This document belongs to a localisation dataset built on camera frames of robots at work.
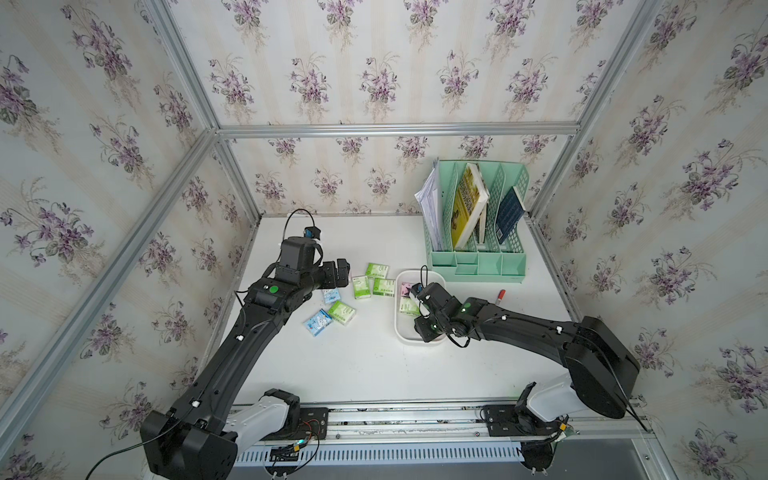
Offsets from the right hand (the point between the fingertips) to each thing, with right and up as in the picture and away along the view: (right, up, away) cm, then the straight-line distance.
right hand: (422, 325), depth 86 cm
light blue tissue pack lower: (-31, +1, +3) cm, 31 cm away
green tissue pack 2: (-4, +5, +5) cm, 8 cm away
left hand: (-23, +18, -10) cm, 31 cm away
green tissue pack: (-18, +10, +11) cm, 23 cm away
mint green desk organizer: (+21, +19, +13) cm, 31 cm away
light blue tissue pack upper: (-28, +7, +9) cm, 31 cm away
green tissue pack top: (-14, +15, +15) cm, 26 cm away
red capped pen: (+28, +7, +12) cm, 31 cm away
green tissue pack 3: (-25, +3, +5) cm, 25 cm away
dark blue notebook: (+34, +35, +19) cm, 52 cm away
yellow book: (+17, +38, +8) cm, 42 cm away
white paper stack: (+2, +37, +1) cm, 38 cm away
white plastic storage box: (-5, 0, +3) cm, 6 cm away
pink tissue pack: (-5, +10, +5) cm, 12 cm away
